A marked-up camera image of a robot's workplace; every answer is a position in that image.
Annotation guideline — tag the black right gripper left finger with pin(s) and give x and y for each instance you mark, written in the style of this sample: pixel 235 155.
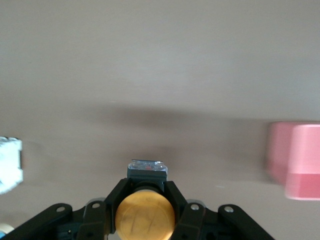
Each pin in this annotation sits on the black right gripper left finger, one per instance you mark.
pixel 95 220

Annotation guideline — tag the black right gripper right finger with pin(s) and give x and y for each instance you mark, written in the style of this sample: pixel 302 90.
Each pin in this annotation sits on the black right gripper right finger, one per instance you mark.
pixel 192 220

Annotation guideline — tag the yellow push button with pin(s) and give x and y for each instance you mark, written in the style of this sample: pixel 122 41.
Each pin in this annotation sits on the yellow push button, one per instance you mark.
pixel 145 215

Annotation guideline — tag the blue white dome buzzer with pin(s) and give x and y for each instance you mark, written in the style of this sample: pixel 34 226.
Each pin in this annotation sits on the blue white dome buzzer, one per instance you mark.
pixel 4 228

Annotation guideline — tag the pink plastic box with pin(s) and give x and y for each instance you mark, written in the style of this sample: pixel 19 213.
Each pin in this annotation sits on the pink plastic box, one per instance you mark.
pixel 305 160

